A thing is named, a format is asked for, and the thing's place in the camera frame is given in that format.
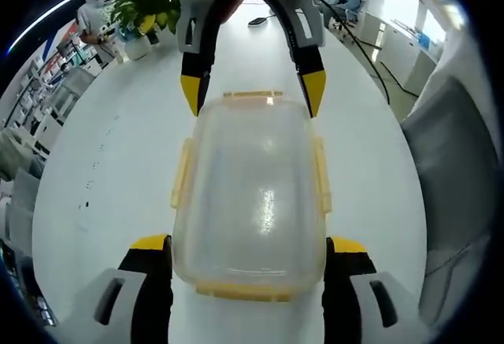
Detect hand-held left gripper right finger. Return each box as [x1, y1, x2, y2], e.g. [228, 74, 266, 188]
[321, 235, 424, 344]

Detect person's right hand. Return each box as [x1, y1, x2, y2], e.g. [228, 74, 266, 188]
[214, 0, 244, 27]

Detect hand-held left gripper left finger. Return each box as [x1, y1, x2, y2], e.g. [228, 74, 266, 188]
[92, 233, 174, 344]

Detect white plant pot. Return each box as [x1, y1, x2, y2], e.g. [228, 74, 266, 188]
[124, 32, 153, 61]

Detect clear container with yellow buckles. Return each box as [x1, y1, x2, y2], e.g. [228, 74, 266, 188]
[169, 90, 333, 304]

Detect grey mesh office chair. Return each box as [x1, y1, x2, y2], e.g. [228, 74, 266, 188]
[399, 76, 502, 321]

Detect white low cabinets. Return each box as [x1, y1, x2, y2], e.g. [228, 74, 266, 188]
[361, 8, 444, 94]

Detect green potted plant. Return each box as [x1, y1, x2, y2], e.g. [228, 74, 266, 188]
[109, 0, 182, 41]

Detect curved ceiling light strip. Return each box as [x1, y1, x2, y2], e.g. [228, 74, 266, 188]
[7, 0, 169, 52]

